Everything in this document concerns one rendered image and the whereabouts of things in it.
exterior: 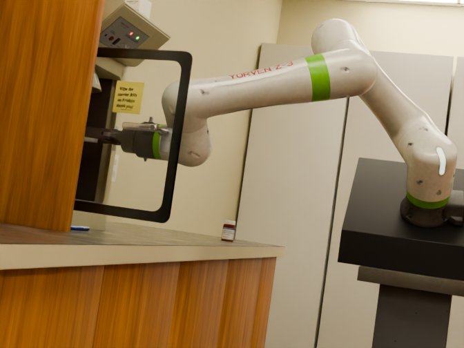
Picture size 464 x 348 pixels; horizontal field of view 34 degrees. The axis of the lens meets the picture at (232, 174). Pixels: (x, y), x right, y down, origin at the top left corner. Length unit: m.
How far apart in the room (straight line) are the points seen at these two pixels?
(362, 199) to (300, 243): 2.53
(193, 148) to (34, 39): 0.46
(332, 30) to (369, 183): 0.59
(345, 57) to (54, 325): 0.95
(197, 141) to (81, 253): 0.58
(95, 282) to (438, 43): 4.13
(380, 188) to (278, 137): 2.59
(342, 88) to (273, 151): 3.06
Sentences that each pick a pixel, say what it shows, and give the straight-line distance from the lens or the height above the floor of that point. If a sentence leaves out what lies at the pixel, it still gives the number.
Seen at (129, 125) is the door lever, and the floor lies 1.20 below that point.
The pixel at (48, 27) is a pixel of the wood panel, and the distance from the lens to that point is 1.88.
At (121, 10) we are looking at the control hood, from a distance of 1.92.
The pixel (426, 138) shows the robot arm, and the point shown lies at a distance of 2.18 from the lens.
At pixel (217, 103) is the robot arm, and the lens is 1.84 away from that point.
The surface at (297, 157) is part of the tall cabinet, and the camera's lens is 4.88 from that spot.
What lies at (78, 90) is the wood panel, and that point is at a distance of 1.81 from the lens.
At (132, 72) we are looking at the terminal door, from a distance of 1.83.
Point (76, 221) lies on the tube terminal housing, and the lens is 2.02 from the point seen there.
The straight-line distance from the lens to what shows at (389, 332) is 2.24.
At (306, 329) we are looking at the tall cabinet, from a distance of 4.86.
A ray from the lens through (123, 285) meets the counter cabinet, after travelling 1.68.
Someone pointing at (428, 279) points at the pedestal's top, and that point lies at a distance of 2.16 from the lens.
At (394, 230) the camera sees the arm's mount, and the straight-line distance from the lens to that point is 2.25.
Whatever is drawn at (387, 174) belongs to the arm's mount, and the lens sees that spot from 2.44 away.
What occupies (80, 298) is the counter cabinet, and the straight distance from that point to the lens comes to 1.51.
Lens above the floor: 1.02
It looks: 3 degrees up
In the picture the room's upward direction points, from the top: 8 degrees clockwise
